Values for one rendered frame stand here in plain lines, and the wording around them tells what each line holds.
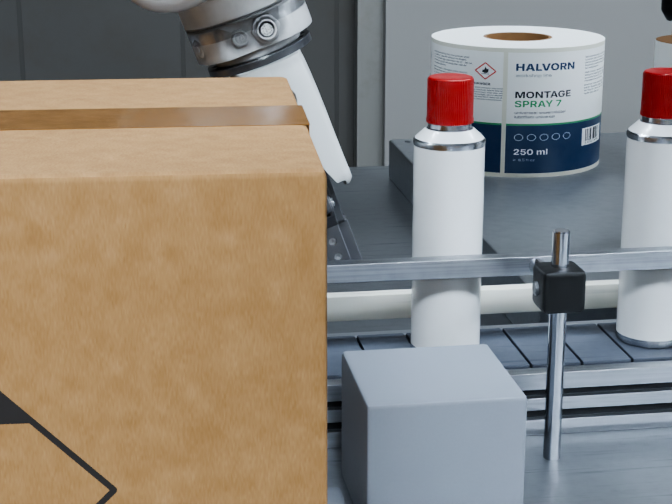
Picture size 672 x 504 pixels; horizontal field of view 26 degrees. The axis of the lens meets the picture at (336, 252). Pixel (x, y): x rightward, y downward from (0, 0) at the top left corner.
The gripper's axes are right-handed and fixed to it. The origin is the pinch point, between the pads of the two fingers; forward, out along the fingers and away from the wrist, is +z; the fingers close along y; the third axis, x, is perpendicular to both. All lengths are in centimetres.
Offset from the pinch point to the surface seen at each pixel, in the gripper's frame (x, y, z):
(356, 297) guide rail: -0.4, 3.0, 5.2
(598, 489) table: -10.0, -15.1, 17.6
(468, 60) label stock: -24, 57, 4
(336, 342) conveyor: 2.3, 2.6, 7.8
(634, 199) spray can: -21.8, -1.1, 4.7
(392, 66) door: -44, 269, 46
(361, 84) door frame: -34, 271, 48
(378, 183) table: -12, 75, 18
